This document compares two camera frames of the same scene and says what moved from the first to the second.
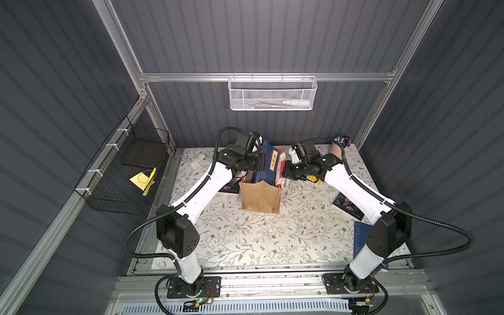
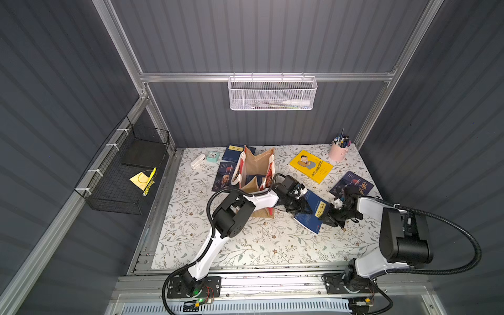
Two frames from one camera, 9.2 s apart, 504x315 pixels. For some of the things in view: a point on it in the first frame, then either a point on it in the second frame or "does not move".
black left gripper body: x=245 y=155 -> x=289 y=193
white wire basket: x=272 y=93 does not move
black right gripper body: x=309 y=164 -> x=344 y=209
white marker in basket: x=297 y=102 does not move
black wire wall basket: x=106 y=186 does not move
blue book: x=360 y=232 -> x=312 y=222
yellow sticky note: x=140 y=180 does not move
